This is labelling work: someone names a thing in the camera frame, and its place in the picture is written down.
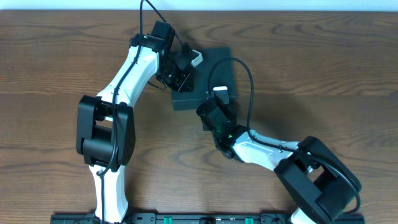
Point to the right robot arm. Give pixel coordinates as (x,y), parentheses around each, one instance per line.
(319,183)

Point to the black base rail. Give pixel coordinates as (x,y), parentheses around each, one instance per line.
(152,218)

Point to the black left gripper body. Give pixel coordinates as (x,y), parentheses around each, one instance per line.
(181,81)

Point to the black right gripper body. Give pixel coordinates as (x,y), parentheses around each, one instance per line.
(216,109)

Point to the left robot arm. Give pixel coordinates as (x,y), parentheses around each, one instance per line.
(105,135)

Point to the black box with lid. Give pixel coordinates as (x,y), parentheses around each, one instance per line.
(222,76)

